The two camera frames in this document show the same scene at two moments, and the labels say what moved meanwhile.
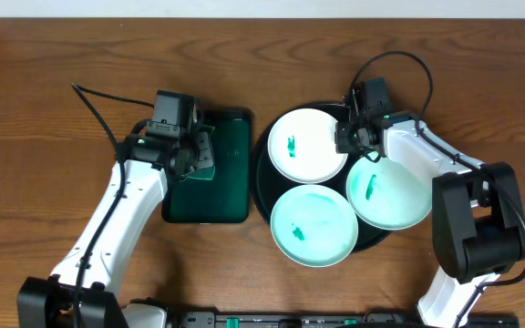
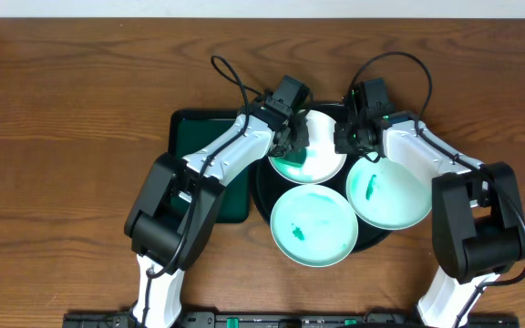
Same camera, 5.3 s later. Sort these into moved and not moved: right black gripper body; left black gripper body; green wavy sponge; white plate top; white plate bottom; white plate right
Moved: green wavy sponge; left black gripper body
Not moved: white plate bottom; right black gripper body; white plate top; white plate right
